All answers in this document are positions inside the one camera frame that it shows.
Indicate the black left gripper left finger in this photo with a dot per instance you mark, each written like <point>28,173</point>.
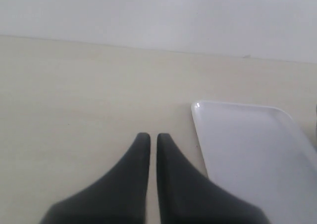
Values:
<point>118,197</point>

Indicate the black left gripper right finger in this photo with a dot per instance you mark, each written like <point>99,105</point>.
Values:
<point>187,197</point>

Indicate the steel mesh colander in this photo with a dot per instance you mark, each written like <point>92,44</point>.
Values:
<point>316,122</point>

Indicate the white rectangular tray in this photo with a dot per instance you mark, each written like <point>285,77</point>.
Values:
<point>260,155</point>

